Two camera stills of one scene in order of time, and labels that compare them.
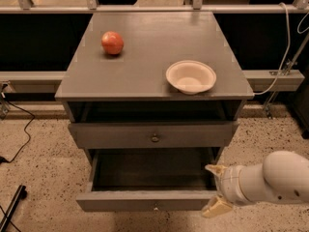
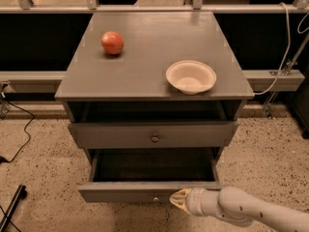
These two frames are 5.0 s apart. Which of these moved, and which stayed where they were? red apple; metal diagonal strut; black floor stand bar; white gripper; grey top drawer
Moved: white gripper
Stayed: metal diagonal strut; black floor stand bar; grey top drawer; red apple
